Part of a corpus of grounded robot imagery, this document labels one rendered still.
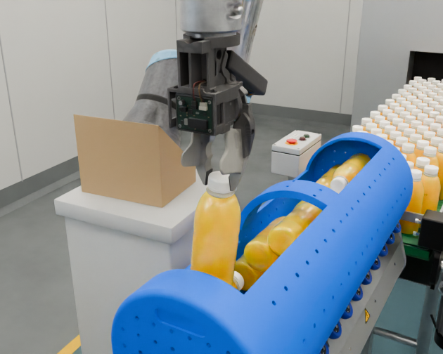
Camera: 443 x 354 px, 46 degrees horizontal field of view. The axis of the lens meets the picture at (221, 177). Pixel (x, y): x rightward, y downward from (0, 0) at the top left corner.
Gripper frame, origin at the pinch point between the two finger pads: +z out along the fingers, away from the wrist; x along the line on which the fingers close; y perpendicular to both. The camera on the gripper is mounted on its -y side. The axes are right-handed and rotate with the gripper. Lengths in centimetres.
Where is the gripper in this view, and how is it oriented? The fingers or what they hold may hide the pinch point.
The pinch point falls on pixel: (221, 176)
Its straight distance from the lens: 73.5
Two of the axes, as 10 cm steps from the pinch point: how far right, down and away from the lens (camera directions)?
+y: -5.1, 3.3, -8.0
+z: 0.1, 9.3, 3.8
